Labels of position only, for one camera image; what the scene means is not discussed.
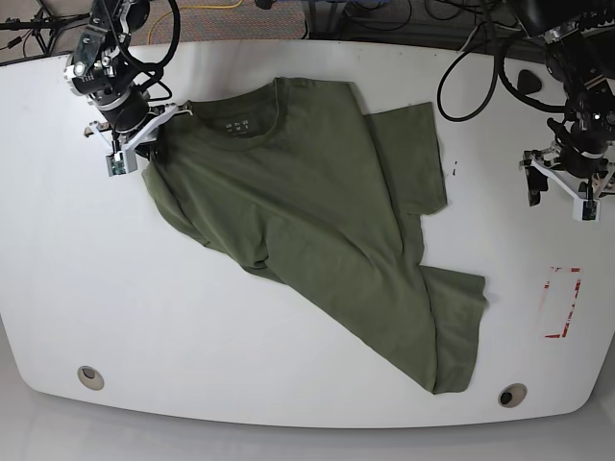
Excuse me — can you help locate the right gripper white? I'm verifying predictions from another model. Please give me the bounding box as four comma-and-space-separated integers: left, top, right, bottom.
84, 93, 192, 161

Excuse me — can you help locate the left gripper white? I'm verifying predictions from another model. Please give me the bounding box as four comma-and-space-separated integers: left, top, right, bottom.
519, 144, 614, 206

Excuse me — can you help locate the olive green T-shirt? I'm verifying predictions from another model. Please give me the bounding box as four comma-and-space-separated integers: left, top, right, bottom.
142, 78, 487, 395

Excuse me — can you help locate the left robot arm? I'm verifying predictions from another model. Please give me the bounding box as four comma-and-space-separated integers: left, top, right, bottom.
497, 1, 614, 221

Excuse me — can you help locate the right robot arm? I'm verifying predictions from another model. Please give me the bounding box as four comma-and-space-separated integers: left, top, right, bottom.
64, 1, 181, 175

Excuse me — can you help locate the red tape rectangle marking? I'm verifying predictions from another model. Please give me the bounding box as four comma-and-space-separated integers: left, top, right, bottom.
537, 267, 582, 339

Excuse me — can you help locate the black tripod stand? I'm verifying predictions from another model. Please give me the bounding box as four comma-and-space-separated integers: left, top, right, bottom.
1, 0, 90, 58

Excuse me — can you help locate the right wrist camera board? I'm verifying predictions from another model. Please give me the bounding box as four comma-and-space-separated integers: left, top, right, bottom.
106, 151, 137, 177

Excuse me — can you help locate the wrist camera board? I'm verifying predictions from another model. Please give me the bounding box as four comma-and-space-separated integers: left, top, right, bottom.
106, 151, 137, 177
573, 197, 601, 222

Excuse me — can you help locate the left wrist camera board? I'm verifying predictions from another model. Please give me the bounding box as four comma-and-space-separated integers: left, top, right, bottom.
573, 197, 601, 222

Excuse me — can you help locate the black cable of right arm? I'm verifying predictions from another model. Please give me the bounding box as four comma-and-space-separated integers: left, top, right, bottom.
119, 0, 182, 105

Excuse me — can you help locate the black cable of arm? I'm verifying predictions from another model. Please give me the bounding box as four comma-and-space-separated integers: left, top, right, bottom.
435, 13, 568, 124
119, 0, 182, 105

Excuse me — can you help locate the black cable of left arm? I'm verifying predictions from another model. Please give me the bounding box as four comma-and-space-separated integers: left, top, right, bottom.
435, 13, 568, 124

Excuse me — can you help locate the yellow cable on floor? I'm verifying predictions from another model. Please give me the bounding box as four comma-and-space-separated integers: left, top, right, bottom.
146, 0, 242, 45

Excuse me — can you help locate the right table cable grommet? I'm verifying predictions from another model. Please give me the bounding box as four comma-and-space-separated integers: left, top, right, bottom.
498, 383, 528, 408

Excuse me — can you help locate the table cable grommet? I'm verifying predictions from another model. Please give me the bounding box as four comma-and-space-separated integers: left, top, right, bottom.
498, 383, 528, 408
77, 366, 105, 391

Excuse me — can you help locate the left table cable grommet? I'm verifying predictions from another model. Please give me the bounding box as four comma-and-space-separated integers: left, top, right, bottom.
77, 366, 105, 391

